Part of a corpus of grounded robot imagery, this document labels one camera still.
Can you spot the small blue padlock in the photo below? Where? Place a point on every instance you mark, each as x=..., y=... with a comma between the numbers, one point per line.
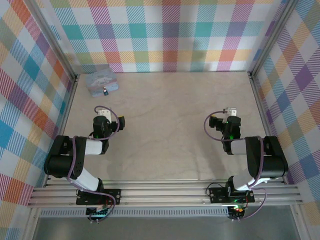
x=106, y=93

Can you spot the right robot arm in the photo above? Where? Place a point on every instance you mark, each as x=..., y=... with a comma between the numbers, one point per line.
x=272, y=160

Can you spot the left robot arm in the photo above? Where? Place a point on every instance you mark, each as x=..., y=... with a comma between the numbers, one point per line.
x=60, y=165

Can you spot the right controller circuit board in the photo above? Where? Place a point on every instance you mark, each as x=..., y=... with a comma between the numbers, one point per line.
x=237, y=211

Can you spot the controller circuit board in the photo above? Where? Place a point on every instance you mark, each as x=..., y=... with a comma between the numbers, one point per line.
x=237, y=211
x=96, y=212

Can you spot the left controller circuit board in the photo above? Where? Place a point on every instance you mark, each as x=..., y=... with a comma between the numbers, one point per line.
x=96, y=212

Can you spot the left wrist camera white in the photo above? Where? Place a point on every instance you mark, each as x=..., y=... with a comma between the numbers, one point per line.
x=104, y=113

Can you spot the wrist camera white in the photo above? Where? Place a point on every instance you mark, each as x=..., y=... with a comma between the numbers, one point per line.
x=104, y=113
x=231, y=111

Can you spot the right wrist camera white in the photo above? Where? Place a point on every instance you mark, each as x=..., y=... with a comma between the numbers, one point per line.
x=231, y=111

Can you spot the aluminium side rail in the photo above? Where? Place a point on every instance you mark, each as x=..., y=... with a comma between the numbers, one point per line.
x=69, y=100
x=260, y=100

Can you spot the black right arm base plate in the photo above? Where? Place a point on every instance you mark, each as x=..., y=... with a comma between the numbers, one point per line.
x=217, y=195

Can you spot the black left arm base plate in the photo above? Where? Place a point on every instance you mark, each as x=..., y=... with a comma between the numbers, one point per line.
x=112, y=196

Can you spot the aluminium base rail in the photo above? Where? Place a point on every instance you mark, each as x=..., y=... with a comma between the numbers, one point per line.
x=162, y=193

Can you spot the aluminium frame post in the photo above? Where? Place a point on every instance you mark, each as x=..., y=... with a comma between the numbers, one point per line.
x=54, y=37
x=272, y=37

